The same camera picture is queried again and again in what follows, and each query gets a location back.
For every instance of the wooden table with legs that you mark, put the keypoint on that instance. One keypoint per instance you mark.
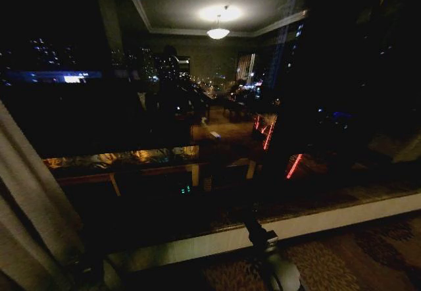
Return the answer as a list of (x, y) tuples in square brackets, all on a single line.
[(125, 169)]

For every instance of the round ceiling pendant lamp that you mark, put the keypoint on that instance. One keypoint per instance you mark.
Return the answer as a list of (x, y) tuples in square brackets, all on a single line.
[(217, 33)]

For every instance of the beige fabric curtain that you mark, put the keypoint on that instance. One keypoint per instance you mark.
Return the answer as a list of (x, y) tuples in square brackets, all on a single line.
[(23, 179), (408, 149)]

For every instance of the white window sill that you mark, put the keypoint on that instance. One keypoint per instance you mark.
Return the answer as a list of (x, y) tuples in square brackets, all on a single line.
[(329, 217)]

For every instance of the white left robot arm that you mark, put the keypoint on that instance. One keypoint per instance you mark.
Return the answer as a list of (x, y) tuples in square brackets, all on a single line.
[(112, 275)]

